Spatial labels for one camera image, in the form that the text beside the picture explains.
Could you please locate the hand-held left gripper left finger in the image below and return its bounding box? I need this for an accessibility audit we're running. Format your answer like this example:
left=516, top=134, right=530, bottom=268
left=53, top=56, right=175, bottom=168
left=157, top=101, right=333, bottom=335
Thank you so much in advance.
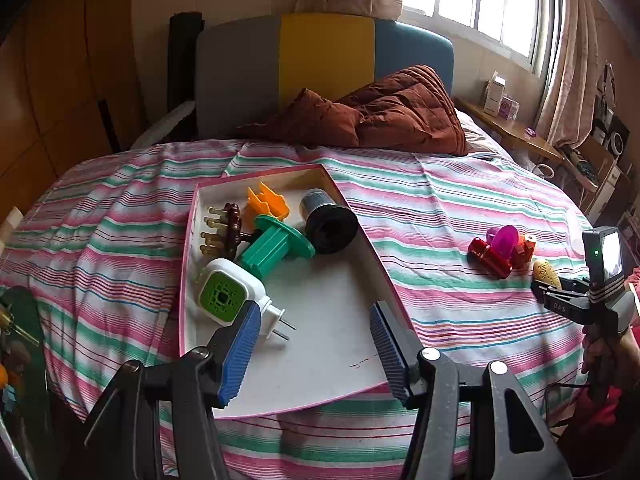
left=82, top=301, right=262, bottom=480

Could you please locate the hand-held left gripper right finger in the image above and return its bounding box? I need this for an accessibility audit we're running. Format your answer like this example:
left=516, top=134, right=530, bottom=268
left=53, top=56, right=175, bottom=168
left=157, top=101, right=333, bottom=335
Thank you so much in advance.
left=368, top=300, right=573, bottom=480

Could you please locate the yellow perforated oval case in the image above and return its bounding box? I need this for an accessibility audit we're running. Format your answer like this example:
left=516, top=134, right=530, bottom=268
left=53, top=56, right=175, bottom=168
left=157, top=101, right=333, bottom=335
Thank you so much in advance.
left=532, top=259, right=563, bottom=288

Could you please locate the orange red block toy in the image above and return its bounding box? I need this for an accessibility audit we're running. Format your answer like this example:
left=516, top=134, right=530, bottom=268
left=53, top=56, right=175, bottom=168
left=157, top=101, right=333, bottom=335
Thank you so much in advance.
left=510, top=232, right=537, bottom=267

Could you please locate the white green plug-in device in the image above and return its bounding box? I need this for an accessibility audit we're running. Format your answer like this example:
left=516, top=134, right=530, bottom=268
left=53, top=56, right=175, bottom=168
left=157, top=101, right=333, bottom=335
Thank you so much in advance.
left=196, top=258, right=297, bottom=345

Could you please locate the pink cardboard tray box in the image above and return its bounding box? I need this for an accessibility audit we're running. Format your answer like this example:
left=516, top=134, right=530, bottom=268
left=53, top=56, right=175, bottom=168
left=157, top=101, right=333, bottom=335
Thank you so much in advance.
left=178, top=162, right=416, bottom=420

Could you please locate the red metallic lighter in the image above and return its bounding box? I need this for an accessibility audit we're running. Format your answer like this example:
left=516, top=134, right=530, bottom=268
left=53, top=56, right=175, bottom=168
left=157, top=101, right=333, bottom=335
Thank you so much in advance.
left=467, top=237, right=513, bottom=279

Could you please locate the magenta silicone cup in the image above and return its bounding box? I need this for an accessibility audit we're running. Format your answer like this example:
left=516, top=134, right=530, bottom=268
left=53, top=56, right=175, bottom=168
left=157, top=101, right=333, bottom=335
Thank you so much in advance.
left=486, top=225, right=521, bottom=261

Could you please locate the green plastic spool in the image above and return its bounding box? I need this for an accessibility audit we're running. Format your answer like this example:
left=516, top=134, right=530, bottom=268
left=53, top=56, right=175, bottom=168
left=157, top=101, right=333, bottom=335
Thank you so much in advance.
left=237, top=214, right=317, bottom=281

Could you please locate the brown peg hairbrush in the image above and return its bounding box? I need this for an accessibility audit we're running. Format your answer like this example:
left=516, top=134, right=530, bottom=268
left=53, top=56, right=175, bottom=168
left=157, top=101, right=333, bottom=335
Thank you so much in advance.
left=200, top=202, right=261, bottom=263

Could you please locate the black cylindrical canister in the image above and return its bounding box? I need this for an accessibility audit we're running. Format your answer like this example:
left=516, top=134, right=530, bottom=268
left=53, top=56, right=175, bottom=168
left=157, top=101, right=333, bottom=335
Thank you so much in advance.
left=299, top=187, right=359, bottom=256

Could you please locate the orange plastic clip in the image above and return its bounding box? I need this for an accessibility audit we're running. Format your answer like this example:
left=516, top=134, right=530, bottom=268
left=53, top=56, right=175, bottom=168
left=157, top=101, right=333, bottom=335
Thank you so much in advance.
left=246, top=181, right=292, bottom=222

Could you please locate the person's right hand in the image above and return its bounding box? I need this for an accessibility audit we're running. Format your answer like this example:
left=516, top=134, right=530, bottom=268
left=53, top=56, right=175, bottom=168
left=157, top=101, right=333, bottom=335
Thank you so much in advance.
left=581, top=327, right=623, bottom=403

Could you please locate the red cloth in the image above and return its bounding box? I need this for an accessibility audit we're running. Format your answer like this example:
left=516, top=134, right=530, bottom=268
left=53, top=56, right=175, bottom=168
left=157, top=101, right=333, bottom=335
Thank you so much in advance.
left=620, top=267, right=640, bottom=326

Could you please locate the striped pink green bedsheet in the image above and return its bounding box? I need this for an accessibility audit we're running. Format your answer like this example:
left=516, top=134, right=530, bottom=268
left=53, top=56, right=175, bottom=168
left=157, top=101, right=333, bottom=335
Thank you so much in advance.
left=0, top=137, right=601, bottom=480

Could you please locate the black round speaker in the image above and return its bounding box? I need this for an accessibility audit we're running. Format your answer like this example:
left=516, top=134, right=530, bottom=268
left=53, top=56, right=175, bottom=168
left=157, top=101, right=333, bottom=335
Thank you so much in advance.
left=592, top=112, right=632, bottom=158

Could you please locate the wooden bedside shelf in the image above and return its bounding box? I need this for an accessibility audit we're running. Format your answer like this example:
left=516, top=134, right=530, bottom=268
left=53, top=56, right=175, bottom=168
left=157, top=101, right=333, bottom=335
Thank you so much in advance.
left=452, top=96, right=566, bottom=166

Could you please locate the pale pillow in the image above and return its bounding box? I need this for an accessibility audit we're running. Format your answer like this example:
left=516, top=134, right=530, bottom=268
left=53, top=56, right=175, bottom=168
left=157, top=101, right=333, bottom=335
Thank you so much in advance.
left=452, top=110, right=506, bottom=158

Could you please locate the pink patterned curtain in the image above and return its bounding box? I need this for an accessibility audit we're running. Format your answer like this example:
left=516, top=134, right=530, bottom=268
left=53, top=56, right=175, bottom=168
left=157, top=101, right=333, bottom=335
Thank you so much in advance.
left=535, top=0, right=608, bottom=151

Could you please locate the white carton box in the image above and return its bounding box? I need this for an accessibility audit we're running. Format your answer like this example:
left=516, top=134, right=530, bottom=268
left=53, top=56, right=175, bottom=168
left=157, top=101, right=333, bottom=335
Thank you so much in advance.
left=482, top=74, right=507, bottom=116

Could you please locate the green glass round table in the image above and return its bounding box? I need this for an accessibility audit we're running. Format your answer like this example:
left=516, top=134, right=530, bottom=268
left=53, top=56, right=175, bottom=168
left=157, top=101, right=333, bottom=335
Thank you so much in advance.
left=0, top=285, right=56, bottom=480

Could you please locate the brown quilted blanket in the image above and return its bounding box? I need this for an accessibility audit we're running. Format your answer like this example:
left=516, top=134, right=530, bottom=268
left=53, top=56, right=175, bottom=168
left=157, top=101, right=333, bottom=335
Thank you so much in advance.
left=237, top=65, right=471, bottom=157

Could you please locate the white plastic wrap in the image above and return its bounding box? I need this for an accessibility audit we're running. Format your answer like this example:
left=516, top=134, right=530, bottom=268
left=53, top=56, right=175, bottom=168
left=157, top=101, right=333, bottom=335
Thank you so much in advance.
left=131, top=100, right=197, bottom=150

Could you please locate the stack of white cups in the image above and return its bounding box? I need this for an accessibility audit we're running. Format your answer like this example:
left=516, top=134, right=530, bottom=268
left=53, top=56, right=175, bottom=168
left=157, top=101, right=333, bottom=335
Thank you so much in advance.
left=0, top=206, right=23, bottom=243

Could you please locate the bright window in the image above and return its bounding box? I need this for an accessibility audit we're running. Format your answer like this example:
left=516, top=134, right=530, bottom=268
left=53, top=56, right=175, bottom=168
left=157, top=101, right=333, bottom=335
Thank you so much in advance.
left=400, top=0, right=551, bottom=78

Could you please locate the black rolled mat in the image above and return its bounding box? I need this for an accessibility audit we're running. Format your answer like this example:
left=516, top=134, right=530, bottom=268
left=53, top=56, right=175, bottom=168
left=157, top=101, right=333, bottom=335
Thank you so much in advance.
left=167, top=11, right=206, bottom=116

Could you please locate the grey yellow blue headboard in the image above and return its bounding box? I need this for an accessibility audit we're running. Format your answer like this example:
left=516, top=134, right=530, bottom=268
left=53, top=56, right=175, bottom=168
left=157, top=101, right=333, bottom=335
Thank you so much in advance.
left=195, top=12, right=455, bottom=141

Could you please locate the wooden wardrobe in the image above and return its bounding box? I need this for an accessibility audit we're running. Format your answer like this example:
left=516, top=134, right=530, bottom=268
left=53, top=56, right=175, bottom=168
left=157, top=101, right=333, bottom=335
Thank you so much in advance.
left=0, top=0, right=146, bottom=221

